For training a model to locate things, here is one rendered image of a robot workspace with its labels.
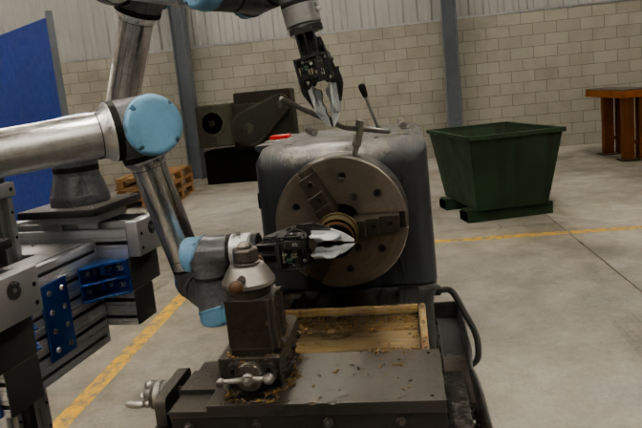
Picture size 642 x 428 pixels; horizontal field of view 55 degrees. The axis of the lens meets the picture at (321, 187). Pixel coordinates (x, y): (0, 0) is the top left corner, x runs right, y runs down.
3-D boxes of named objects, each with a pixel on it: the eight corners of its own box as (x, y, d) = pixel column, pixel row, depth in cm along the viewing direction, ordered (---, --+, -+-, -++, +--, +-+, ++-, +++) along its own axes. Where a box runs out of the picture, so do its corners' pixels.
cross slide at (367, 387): (187, 382, 104) (183, 357, 103) (442, 374, 98) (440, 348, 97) (147, 438, 88) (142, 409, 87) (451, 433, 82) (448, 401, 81)
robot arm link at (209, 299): (223, 309, 140) (217, 263, 139) (242, 322, 131) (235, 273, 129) (189, 318, 137) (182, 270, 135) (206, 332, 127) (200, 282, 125)
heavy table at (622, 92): (586, 149, 1017) (584, 89, 1002) (613, 147, 1012) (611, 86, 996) (622, 161, 859) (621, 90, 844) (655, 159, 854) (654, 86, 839)
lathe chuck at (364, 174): (273, 262, 157) (292, 141, 151) (395, 287, 154) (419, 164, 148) (266, 272, 148) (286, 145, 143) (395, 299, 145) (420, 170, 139)
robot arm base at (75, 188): (37, 209, 157) (31, 171, 156) (74, 198, 172) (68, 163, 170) (88, 206, 153) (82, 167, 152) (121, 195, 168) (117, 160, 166)
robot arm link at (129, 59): (76, 148, 170) (104, -53, 147) (122, 141, 182) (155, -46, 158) (101, 168, 164) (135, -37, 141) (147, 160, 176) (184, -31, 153)
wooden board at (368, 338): (269, 326, 142) (267, 310, 141) (426, 319, 137) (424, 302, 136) (234, 389, 113) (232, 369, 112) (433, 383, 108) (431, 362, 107)
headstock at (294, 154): (297, 239, 224) (286, 133, 218) (429, 230, 217) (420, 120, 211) (260, 293, 166) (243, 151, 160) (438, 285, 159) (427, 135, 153)
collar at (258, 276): (230, 276, 95) (227, 258, 95) (280, 273, 94) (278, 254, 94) (215, 293, 88) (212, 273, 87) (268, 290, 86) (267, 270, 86)
